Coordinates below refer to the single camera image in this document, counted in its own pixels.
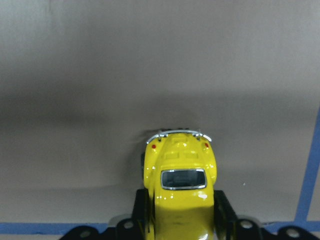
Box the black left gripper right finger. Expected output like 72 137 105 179
214 190 237 240

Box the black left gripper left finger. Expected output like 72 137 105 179
131 189 155 240

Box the yellow beetle toy car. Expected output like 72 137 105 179
142 129 217 240

